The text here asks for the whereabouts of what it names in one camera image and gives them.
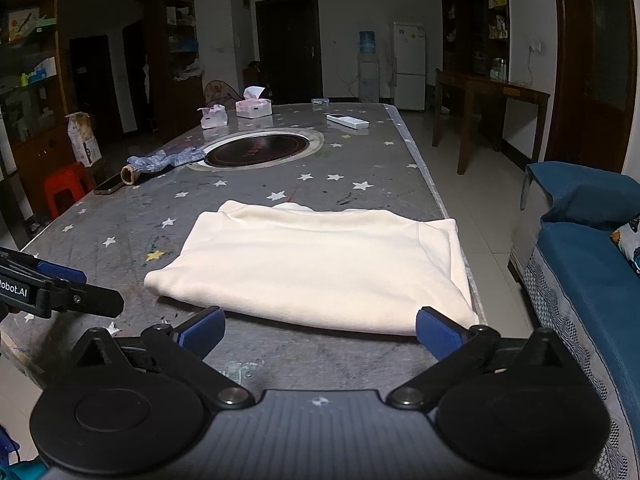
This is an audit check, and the blue knit cloth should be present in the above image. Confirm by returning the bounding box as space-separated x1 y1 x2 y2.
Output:
129 146 206 175

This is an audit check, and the cream sweater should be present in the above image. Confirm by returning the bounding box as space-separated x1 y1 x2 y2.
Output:
144 200 481 337

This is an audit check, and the wooden display cabinet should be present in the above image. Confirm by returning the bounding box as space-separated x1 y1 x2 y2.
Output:
0 0 211 236

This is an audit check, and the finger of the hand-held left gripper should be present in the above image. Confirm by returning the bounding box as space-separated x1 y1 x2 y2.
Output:
35 259 87 285
50 281 125 319

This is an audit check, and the blue sofa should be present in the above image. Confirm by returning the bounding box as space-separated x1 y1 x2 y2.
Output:
509 161 640 480

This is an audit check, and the white and brown paper bag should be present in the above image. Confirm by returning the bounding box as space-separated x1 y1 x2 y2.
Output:
66 111 103 169

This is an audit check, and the red plastic stool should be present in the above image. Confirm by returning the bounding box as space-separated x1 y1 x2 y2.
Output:
42 162 99 219

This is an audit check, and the blue sofa cushion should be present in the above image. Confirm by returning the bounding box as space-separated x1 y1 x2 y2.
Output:
520 161 640 231

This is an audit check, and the pink tissue box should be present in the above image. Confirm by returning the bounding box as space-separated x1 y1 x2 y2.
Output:
235 86 274 120

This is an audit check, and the dark door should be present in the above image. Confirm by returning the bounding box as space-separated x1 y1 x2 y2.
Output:
255 0 324 106

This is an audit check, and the dark smartphone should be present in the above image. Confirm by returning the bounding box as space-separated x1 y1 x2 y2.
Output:
94 172 132 196

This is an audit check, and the wooden wall shelf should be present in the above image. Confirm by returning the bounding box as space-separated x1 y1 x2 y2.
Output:
441 0 511 84

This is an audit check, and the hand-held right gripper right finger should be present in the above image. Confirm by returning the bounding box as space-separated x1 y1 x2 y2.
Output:
387 306 571 411

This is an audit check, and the grey star-print tablecloth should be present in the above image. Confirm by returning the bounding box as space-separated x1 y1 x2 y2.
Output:
0 102 489 396

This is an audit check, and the brown wooden door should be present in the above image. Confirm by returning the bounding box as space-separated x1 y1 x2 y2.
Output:
545 0 639 176

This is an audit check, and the wooden desk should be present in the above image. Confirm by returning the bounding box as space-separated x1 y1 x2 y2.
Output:
431 68 551 176

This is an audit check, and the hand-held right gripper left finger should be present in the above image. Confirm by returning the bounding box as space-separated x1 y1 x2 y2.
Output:
70 306 256 411

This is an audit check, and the white remote control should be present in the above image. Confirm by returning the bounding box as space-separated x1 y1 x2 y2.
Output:
326 113 370 130

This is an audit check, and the white water dispenser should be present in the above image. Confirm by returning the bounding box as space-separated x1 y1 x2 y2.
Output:
357 54 381 104

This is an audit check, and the small white tissue pack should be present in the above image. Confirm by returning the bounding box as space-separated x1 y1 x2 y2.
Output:
196 104 230 130

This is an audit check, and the round black inset cooktop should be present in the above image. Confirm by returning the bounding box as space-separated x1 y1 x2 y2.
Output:
197 129 325 171

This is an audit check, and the white refrigerator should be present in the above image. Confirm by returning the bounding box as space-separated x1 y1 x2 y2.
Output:
391 21 428 112

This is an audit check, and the patterned pillow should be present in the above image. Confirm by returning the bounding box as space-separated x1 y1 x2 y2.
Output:
610 217 640 279

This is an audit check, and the electric fan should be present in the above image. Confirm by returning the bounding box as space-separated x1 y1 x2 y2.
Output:
205 80 240 110

